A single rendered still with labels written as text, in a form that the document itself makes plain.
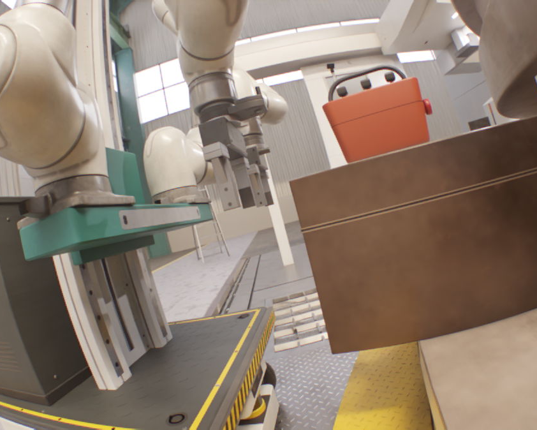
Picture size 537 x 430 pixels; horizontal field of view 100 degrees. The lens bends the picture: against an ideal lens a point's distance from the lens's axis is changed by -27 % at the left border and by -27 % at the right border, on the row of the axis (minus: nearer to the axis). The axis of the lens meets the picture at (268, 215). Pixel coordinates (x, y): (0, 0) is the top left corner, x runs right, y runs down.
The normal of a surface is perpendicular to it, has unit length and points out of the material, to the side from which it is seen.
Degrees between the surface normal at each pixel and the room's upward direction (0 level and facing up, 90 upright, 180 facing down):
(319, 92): 90
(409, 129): 97
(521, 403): 0
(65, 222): 90
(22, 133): 161
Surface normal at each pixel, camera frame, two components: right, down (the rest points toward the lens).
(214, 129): -0.15, 0.04
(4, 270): 0.95, -0.26
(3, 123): 0.47, 0.84
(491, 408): -0.25, -0.97
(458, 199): -0.34, 0.10
